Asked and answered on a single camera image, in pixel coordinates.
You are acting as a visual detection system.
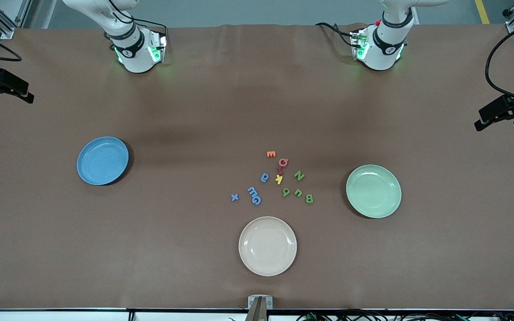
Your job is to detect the black arm base cable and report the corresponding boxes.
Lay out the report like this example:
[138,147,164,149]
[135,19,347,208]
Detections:
[315,21,356,48]
[104,0,168,36]

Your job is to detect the black left arm base cable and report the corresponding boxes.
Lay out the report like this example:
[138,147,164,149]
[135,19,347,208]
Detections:
[315,21,356,48]

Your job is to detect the brown table cover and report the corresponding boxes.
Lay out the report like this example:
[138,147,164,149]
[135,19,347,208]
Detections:
[0,23,514,310]

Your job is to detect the green plate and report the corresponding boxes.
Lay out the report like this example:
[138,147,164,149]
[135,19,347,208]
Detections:
[346,165,402,219]

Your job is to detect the blue plate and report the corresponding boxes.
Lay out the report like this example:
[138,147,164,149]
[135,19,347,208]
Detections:
[77,136,129,186]

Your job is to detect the white table edge rail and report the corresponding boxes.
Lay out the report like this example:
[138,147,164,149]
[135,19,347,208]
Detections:
[0,309,514,321]

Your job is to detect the grey metal camera bracket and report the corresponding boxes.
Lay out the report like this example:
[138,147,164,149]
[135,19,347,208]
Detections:
[247,295,274,321]

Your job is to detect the tangled black cables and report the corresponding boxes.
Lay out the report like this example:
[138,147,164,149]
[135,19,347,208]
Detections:
[296,308,514,321]

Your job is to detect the beige plate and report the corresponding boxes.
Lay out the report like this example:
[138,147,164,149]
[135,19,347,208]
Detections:
[238,216,298,277]

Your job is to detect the black right arm base cable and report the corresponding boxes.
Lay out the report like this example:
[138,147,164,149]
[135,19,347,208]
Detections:
[104,0,168,36]

